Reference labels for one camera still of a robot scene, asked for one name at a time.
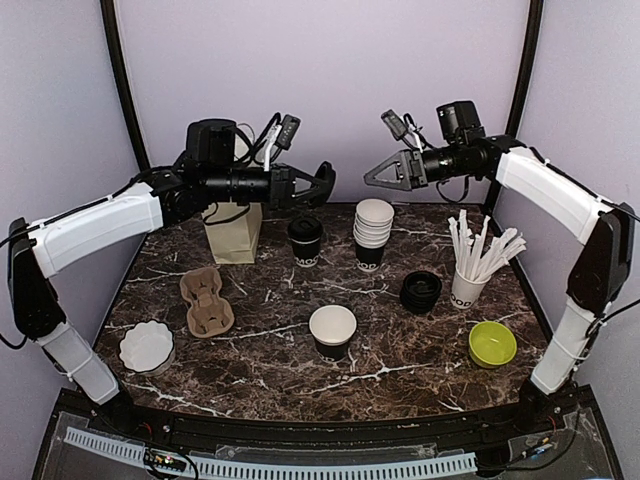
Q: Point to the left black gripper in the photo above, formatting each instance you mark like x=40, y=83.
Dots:
x=280, y=189

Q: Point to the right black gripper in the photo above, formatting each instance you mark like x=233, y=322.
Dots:
x=409, y=163

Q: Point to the black plastic cup lid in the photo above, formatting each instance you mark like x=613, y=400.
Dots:
x=305, y=229

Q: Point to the black paper coffee cup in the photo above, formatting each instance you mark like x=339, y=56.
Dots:
x=306, y=254

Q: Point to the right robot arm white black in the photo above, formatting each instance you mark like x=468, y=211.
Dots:
x=604, y=229

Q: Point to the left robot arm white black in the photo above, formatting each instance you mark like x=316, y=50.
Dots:
x=152, y=200

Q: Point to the stack of paper cups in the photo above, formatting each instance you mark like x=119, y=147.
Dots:
x=371, y=230

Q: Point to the bundle of wrapped straws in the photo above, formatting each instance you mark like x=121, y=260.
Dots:
x=477, y=256

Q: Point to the stack of black lids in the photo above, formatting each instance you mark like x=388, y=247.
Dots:
x=420, y=291

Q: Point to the white cup holding straws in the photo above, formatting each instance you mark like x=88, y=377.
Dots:
x=465, y=293

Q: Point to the brown cardboard cup carrier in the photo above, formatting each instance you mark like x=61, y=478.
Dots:
x=208, y=314

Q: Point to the green bowl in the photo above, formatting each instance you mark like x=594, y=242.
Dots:
x=491, y=345

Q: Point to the white scalloped bowl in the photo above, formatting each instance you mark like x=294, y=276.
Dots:
x=148, y=349

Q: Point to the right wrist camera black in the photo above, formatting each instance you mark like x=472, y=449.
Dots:
x=459, y=122

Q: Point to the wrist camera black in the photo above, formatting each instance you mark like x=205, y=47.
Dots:
x=212, y=141
x=459, y=122

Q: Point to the cream paper bag with handles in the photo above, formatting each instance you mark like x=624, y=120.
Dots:
x=233, y=232

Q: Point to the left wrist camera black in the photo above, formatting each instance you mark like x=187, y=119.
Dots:
x=212, y=141

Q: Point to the right black frame post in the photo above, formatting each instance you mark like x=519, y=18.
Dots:
x=528, y=54

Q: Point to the black frame post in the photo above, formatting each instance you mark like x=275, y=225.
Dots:
x=528, y=54
x=123, y=88

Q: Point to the left black frame post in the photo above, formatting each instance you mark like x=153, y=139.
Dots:
x=123, y=88

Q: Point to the white cable duct strip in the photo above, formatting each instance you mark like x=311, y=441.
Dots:
x=195, y=466

